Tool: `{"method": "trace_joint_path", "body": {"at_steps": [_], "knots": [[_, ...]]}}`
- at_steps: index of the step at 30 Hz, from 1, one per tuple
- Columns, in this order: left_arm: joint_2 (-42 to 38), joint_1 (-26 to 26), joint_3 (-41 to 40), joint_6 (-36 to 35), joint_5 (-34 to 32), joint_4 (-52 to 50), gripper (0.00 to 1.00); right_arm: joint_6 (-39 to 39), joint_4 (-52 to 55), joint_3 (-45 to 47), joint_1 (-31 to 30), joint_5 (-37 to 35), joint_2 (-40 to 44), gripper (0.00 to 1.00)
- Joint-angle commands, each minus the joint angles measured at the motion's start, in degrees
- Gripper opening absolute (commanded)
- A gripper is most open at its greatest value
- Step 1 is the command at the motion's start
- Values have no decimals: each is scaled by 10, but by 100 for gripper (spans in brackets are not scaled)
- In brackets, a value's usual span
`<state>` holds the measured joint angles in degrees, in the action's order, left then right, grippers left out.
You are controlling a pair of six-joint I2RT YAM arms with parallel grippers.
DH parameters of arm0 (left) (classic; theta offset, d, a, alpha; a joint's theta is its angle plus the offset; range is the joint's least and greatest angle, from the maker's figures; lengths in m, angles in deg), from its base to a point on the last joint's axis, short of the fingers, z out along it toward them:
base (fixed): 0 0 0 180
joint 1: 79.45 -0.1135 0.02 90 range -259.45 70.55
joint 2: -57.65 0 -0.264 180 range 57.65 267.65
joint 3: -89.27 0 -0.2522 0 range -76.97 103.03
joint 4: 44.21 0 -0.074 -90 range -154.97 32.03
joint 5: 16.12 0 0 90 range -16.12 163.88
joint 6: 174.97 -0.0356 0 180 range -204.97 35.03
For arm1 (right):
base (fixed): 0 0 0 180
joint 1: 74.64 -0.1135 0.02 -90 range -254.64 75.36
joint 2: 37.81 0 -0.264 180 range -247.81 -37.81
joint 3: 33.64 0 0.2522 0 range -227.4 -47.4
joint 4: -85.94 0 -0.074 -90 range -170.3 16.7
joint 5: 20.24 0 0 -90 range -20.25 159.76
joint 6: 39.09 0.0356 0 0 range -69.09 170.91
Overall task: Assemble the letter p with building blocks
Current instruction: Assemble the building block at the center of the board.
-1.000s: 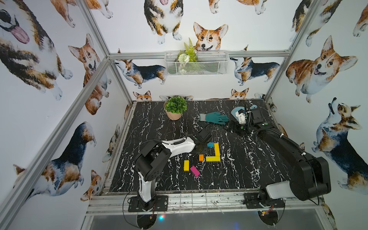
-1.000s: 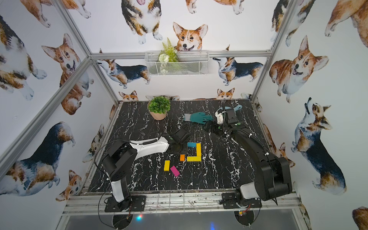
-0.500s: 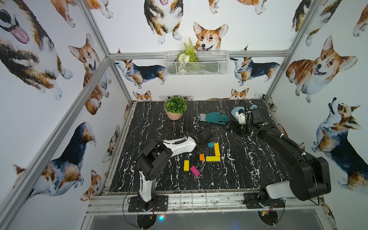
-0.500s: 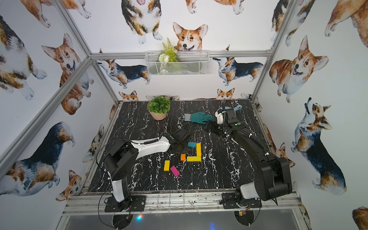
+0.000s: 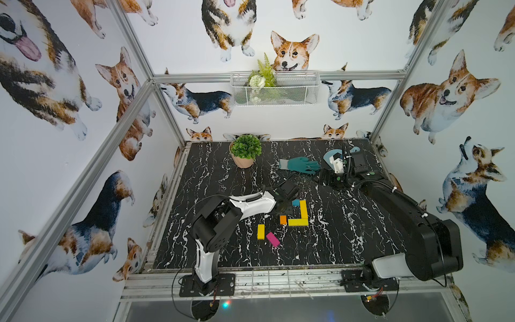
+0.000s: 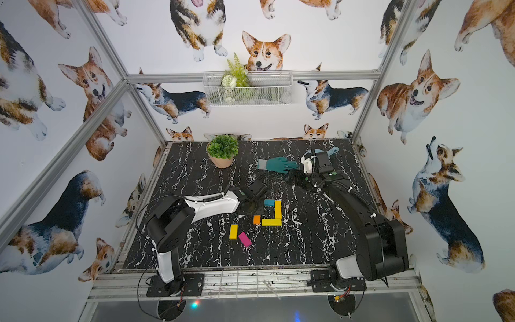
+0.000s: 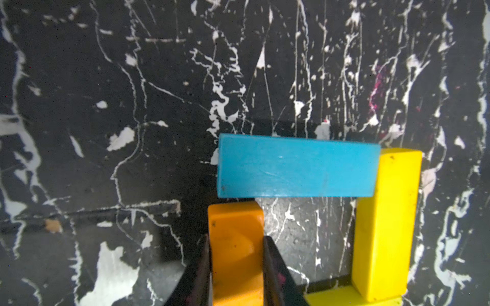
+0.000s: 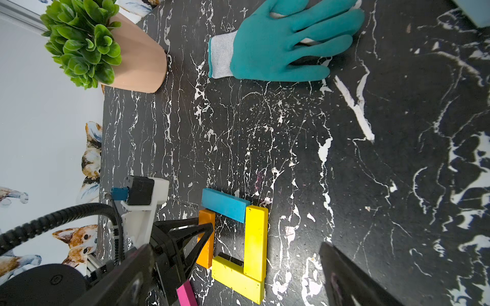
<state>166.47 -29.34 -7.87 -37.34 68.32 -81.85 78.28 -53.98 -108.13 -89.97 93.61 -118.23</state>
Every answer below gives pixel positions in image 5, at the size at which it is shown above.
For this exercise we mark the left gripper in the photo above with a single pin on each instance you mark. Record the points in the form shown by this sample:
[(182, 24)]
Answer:
[(288, 192)]

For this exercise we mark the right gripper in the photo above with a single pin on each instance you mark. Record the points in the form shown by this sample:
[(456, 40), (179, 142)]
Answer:
[(330, 172)]

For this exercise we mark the yellow long block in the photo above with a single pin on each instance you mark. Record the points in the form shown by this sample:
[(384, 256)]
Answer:
[(298, 222), (303, 209)]

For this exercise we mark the small yellow block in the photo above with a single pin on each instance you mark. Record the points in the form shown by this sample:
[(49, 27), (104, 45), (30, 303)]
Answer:
[(261, 232)]

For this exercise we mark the magenta block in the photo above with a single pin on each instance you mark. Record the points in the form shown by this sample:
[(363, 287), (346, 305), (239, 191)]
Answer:
[(275, 242)]

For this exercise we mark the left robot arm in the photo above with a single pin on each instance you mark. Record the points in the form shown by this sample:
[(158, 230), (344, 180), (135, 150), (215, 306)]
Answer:
[(214, 224)]

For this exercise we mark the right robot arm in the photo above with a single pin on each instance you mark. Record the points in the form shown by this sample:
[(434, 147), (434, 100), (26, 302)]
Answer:
[(432, 246)]

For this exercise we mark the light blue dustpan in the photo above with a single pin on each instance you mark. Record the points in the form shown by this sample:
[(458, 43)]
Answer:
[(333, 152)]

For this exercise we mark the teal rubber glove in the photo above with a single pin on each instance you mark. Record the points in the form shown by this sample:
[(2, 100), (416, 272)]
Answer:
[(299, 165)]

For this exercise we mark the green potted plant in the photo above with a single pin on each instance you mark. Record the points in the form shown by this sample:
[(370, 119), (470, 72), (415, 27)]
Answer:
[(245, 149)]

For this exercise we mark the fern and white flower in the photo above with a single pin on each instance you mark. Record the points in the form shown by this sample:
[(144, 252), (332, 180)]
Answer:
[(262, 83)]

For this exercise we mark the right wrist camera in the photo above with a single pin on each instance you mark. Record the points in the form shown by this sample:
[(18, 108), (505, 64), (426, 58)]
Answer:
[(337, 162)]

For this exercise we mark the white wire basket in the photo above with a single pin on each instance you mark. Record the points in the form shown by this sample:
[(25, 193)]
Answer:
[(287, 88)]

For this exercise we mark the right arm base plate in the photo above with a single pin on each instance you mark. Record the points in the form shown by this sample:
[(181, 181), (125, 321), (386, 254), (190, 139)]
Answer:
[(358, 280)]

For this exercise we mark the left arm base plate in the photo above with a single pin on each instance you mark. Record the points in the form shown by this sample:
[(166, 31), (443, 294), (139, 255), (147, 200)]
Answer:
[(221, 285)]

